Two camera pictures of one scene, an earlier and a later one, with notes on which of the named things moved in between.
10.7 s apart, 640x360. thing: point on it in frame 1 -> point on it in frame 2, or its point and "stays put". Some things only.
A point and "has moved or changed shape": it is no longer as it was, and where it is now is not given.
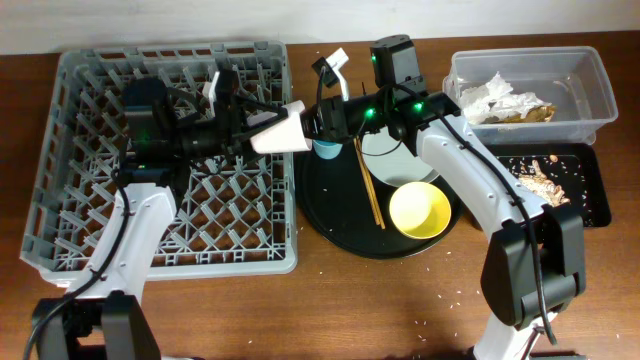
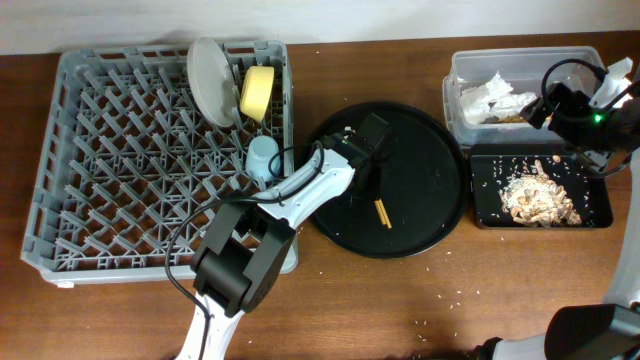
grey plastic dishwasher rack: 236,219 stays put
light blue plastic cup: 326,149 has moved or changed shape
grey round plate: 391,162 -> 213,81
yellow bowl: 420,210 -> 256,91
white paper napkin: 496,99 stays put
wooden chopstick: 370,183 -> 385,215
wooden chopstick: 367,179 has moved or changed shape
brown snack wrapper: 541,114 stays put
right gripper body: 354,114 -> 578,123
